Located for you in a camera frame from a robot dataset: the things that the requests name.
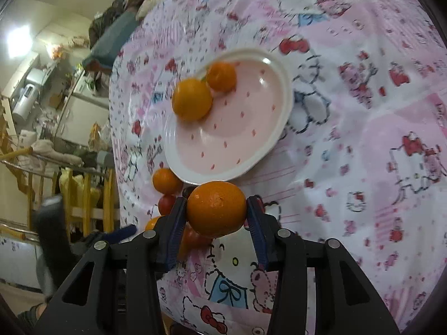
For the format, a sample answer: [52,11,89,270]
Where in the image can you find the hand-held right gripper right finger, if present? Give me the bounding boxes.
[244,195,402,335]

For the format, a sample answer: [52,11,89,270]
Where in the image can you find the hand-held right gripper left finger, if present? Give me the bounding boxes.
[35,197,189,335]

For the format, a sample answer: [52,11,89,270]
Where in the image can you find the red cherry tomato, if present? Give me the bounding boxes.
[158,195,177,216]
[179,224,212,256]

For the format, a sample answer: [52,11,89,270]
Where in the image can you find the pink cartoon printed tablecloth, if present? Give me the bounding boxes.
[108,0,447,335]

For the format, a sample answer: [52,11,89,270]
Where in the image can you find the ceiling light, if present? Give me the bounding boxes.
[5,24,34,58]

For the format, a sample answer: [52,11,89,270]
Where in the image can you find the white refrigerator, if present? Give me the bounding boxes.
[58,73,111,143]

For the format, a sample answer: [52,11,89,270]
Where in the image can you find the dark green clothing pile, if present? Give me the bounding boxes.
[88,0,159,47]

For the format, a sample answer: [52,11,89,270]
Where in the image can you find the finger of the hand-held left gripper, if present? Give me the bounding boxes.
[84,224,137,252]

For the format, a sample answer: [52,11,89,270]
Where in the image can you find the white appliance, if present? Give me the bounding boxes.
[11,84,40,123]

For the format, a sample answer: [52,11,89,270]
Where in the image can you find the large orange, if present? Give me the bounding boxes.
[171,78,213,123]
[186,181,248,238]

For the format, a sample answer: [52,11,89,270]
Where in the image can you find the wooden drying rack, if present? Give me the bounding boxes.
[0,148,117,238]

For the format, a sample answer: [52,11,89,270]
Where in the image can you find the beige plush cloth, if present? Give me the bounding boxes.
[17,129,84,166]

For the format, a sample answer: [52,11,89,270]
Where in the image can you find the small tangerine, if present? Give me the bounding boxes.
[152,168,184,195]
[206,62,237,93]

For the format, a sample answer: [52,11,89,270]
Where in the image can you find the grey-blue cushion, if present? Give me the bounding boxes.
[82,11,140,74]

